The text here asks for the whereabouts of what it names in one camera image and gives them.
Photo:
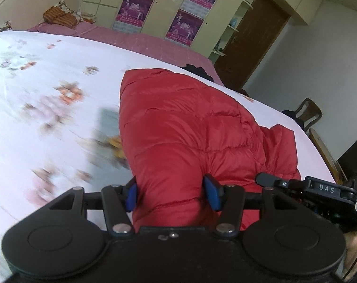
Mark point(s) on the white floral blanket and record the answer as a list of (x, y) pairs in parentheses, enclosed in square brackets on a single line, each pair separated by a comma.
[(48, 100)]

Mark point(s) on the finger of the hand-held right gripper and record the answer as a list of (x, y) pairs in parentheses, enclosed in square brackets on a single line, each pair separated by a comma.
[(280, 182)]

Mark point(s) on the cream corner shelf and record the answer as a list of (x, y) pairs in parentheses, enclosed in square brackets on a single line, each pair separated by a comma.
[(234, 23)]

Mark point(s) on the wooden table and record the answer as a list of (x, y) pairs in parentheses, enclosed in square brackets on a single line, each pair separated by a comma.
[(326, 153)]

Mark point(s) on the red puffer jacket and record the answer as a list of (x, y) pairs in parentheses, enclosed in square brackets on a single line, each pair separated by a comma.
[(184, 129)]

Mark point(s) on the pink bed sheet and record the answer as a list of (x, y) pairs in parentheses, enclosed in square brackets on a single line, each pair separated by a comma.
[(131, 41)]

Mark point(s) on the brown wooden door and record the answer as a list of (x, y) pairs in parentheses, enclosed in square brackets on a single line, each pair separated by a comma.
[(252, 44)]

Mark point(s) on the stack of books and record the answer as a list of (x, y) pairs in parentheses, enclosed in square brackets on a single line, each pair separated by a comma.
[(87, 17)]

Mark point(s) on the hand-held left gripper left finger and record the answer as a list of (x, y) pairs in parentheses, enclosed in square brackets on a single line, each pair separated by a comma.
[(131, 196)]

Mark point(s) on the orange striped pillow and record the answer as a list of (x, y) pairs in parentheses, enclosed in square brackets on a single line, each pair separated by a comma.
[(60, 16)]

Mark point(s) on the cream wardrobe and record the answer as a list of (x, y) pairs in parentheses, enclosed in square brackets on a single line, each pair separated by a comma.
[(166, 3)]

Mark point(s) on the wooden chair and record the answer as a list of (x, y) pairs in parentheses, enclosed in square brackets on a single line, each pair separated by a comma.
[(309, 115)]

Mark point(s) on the black cloth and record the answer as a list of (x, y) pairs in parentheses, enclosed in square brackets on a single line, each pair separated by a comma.
[(199, 70)]

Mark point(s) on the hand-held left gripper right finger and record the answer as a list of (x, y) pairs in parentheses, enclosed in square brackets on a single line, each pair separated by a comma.
[(212, 193)]

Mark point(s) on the person's right hand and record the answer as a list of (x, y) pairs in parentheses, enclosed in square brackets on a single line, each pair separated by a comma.
[(355, 250)]

